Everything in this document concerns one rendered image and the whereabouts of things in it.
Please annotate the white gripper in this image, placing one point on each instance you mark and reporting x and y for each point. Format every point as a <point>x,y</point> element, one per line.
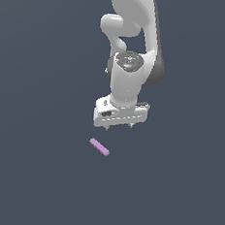
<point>120,115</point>

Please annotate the purple rectangular block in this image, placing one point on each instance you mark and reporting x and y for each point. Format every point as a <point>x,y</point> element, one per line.
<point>99,147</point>

